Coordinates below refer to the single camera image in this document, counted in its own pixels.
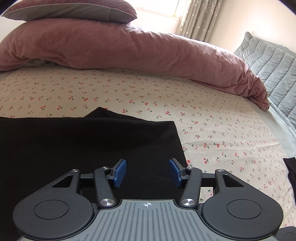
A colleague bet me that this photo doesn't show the black pants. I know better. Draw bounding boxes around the black pants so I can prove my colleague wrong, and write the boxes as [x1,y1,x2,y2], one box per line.
[0,106,188,201]

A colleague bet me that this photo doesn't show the grey patterned curtain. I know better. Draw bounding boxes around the grey patterned curtain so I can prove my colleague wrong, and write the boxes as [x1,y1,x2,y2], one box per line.
[177,0,223,42]

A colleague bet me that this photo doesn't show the grey quilted headboard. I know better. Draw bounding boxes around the grey quilted headboard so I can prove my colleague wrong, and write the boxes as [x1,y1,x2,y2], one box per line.
[234,32,296,126]

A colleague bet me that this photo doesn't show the black garment at right edge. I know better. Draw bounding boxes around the black garment at right edge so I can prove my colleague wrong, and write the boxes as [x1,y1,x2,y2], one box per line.
[283,157,296,196]

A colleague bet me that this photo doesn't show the pink and grey pillow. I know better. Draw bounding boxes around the pink and grey pillow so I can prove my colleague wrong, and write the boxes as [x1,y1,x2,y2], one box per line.
[3,0,137,24]

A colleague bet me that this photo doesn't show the cherry print bed sheet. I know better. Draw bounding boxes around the cherry print bed sheet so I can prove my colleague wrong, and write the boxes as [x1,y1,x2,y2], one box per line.
[1,66,295,226]

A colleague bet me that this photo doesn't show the pink duvet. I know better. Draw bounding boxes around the pink duvet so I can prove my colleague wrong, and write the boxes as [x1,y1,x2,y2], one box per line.
[1,19,269,110]

